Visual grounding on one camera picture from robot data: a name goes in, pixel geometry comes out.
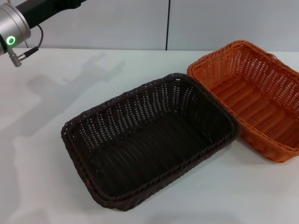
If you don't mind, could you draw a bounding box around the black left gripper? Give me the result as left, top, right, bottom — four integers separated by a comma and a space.
15, 0, 83, 30

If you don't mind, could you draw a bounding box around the dark brown woven basket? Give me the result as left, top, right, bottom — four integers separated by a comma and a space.
61, 72, 241, 212

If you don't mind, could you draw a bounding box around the orange woven basket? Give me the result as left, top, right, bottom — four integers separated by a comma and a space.
186, 40, 299, 163

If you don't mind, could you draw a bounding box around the black cable with metal plug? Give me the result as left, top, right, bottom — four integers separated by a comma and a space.
7, 24, 44, 68

